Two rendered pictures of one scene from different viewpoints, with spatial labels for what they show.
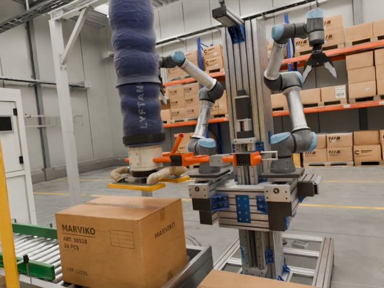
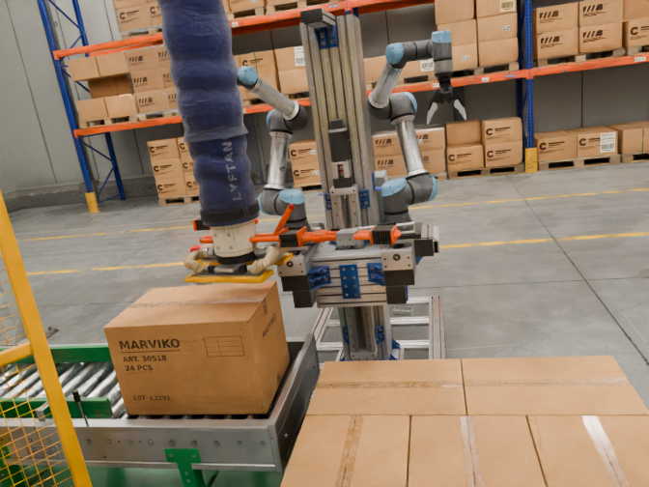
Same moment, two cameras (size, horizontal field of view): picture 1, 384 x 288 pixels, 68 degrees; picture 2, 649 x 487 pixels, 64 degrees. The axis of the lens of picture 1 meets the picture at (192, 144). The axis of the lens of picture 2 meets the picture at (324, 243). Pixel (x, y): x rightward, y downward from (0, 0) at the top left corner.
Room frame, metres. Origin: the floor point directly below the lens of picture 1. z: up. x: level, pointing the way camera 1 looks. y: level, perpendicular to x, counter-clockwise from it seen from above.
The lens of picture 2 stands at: (-0.47, 0.47, 1.72)
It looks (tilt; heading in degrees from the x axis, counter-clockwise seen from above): 16 degrees down; 344
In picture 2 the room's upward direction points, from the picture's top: 8 degrees counter-clockwise
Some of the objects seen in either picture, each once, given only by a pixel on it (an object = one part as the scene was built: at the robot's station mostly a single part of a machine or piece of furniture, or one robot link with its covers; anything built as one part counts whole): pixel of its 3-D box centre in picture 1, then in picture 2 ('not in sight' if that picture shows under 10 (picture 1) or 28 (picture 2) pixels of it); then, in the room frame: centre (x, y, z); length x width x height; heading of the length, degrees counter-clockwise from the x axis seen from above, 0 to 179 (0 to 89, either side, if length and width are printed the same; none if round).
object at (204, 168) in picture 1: (208, 164); (296, 226); (1.97, -0.10, 1.09); 0.15 x 0.15 x 0.10
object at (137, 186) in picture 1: (135, 182); (227, 272); (1.46, 0.31, 1.10); 0.34 x 0.10 x 0.05; 52
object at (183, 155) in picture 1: (182, 159); (293, 237); (1.38, 0.06, 1.21); 0.10 x 0.08 x 0.06; 142
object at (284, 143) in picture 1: (282, 144); (395, 194); (1.73, -0.54, 1.20); 0.13 x 0.12 x 0.14; 91
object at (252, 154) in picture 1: (246, 158); (383, 235); (1.15, -0.22, 1.21); 0.08 x 0.07 x 0.05; 52
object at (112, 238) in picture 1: (123, 239); (204, 345); (1.63, 0.45, 0.75); 0.60 x 0.40 x 0.40; 62
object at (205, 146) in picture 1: (206, 148); (292, 204); (1.98, -0.10, 1.20); 0.13 x 0.12 x 0.14; 31
